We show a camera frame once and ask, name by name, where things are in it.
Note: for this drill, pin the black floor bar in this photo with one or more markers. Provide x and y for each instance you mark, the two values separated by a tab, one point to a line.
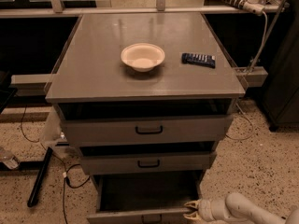
32	201

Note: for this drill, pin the grey middle drawer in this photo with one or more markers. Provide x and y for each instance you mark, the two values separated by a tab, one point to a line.
147	163

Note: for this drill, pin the grey bottom drawer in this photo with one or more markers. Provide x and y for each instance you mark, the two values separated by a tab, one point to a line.
148	198

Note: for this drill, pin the grey drawer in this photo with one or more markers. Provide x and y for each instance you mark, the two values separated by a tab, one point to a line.
148	198
147	163
137	131

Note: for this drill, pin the blue snack bar packet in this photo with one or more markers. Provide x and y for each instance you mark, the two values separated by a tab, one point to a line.
199	59

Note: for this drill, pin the white power strip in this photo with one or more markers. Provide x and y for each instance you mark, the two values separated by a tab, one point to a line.
251	6

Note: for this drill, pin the dark cabinet at right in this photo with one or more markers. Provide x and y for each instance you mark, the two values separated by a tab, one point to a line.
280	92

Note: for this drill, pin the grey top drawer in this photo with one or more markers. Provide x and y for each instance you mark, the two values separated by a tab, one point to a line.
137	131

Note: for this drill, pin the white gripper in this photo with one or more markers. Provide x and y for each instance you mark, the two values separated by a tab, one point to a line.
206	209

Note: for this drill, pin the grey drawer cabinet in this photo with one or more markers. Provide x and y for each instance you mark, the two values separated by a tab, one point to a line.
93	83

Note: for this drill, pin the grey metal rail frame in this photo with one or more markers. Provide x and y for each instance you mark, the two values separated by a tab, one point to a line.
37	11

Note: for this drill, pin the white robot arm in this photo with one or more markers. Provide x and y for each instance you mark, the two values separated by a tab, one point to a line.
235	208

